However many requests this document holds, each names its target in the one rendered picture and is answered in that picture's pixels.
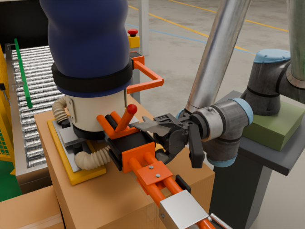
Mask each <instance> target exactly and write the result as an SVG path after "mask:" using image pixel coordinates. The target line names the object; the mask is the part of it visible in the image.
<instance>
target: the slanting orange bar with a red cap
mask: <svg viewBox="0 0 305 229"><path fill-rule="evenodd" d="M137 110H138V109H137V106H136V105H135V104H129V105H128V106H127V109H126V110H125V112H124V114H123V116H122V118H121V120H120V122H119V124H118V125H117V127H116V129H115V132H119V131H122V130H125V129H126V127H127V126H128V124H129V123H130V121H131V119H132V118H133V116H134V115H135V113H136V112H137Z"/></svg>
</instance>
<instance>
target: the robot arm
mask: <svg viewBox="0 0 305 229"><path fill-rule="evenodd" d="M251 2H252V0H221V1H220V4H219V6H218V9H217V12H216V16H215V19H214V21H213V25H212V28H211V31H210V34H209V37H208V40H207V43H206V47H205V49H204V52H203V55H202V59H201V62H200V64H199V68H198V71H197V74H196V77H195V80H194V83H193V86H192V90H191V92H190V95H189V98H188V101H187V104H186V106H185V108H184V109H182V110H180V111H179V112H178V113H177V115H176V117H174V116H173V115H172V114H170V113H168V114H164V115H161V116H158V117H155V118H153V119H154V120H153V121H152V120H151V119H149V118H148V117H146V116H142V119H143V121H144V122H141V123H138V124H135V125H134V127H135V128H137V129H139V130H141V131H143V132H144V131H149V132H150V133H153V137H154V140H155V141H156V143H157V144H160V145H161V146H162V147H163V148H164V149H165V150H166V152H164V150H163V149H158V150H157V151H156V159H157V160H158V161H162V162H163V163H164V164H165V165H166V164H168V163H169V162H171V161H172V160H173V159H174V158H175V157H176V155H177V154H178V153H179V152H181V150H182V149H183V148H185V145H187V144H188V145H189V151H190V153H189V159H190V161H191V164H192V168H194V169H200V168H202V164H203V161H204V159H205V154H204V152H206V153H207V154H206V158H207V160H208V162H209V163H210V164H212V165H214V166H216V167H228V166H230V165H232V164H233V163H234V161H235V159H236V157H237V152H238V148H239V144H240V140H241V136H242V132H243V129H244V127H248V126H249V125H250V124H251V123H252V121H253V114H256V115H263V116H271V115H275V114H277V113H278V112H279V111H280V107H281V104H280V95H283V96H286V97H288V98H290V99H293V100H295V101H298V102H300V103H302V104H305V0H286V5H287V17H288V29H289V41H290V52H289V51H286V50H280V49H264V50H260V51H258V52H257V54H256V56H255V59H254V60H253V66H252V69H251V74H250V77H249V81H248V85H247V88H246V90H245V91H244V92H243V94H242V95H241V96H240V98H234V99H228V100H227V101H223V102H220V103H218V104H214V102H215V100H216V97H217V94H218V91H219V88H220V86H221V83H222V80H223V78H224V75H225V72H226V70H227V67H228V64H229V62H230V59H231V56H232V53H233V50H234V48H235V46H236V42H237V40H238V37H239V34H240V32H241V29H242V26H243V24H244V21H245V18H246V15H247V12H248V10H249V7H250V5H251Z"/></svg>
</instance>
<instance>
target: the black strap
mask: <svg viewBox="0 0 305 229"><path fill-rule="evenodd" d="M51 70H52V75H53V80H54V83H55V84H56V85H57V86H58V87H60V88H62V89H64V90H68V91H72V92H80V93H93V92H101V91H107V90H111V89H115V88H117V87H119V86H122V85H124V84H125V83H127V82H128V81H129V80H130V79H131V77H132V75H133V70H134V62H133V59H132V58H131V57H129V62H128V64H127V65H126V66H125V68H123V69H122V70H120V71H118V72H115V73H113V74H110V75H106V76H100V77H93V78H77V77H70V76H65V75H64V74H62V73H61V72H60V71H58V69H57V67H56V64H55V63H53V64H52V66H51Z"/></svg>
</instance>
